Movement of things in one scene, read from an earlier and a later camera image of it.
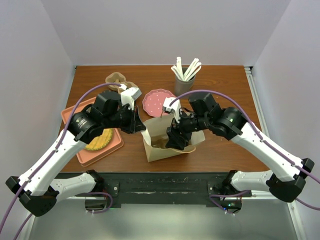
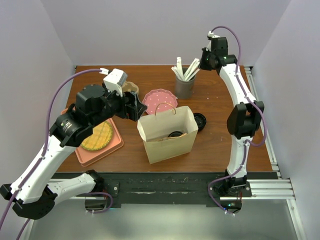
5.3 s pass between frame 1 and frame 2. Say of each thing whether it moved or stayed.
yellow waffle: stayed
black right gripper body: moved
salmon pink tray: stayed
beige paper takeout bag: moved
